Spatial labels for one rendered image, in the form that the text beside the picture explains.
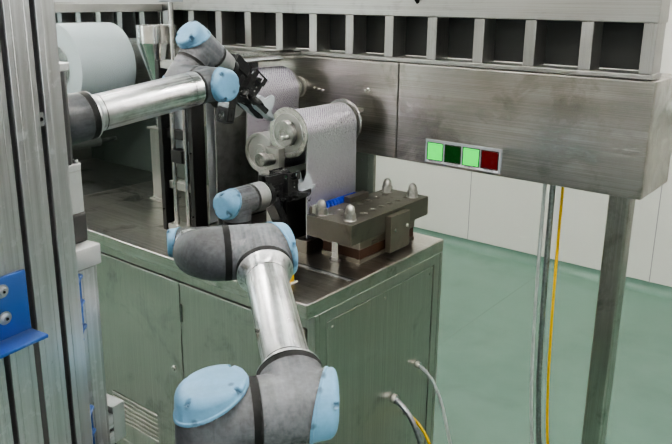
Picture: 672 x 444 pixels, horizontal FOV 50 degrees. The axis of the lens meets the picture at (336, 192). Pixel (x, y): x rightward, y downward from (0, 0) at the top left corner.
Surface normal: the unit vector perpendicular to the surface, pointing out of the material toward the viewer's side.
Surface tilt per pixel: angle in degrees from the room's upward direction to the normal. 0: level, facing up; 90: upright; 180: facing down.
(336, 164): 90
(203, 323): 90
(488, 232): 90
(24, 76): 90
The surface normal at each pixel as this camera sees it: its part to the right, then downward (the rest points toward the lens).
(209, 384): -0.11, -0.95
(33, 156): 0.86, 0.14
